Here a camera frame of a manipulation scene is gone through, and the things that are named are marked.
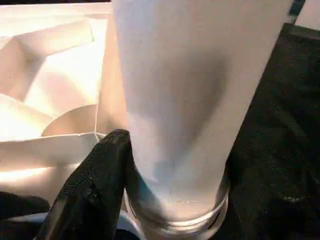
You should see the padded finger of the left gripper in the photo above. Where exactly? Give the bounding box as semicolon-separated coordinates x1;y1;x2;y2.
0;191;52;222

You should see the white plastic table top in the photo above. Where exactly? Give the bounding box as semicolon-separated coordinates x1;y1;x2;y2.
0;2;146;240

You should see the white plastic table leg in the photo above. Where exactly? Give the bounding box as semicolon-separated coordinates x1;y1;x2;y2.
111;0;295;238

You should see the right gripper padded finger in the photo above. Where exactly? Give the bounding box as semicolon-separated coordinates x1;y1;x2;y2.
35;128;133;240

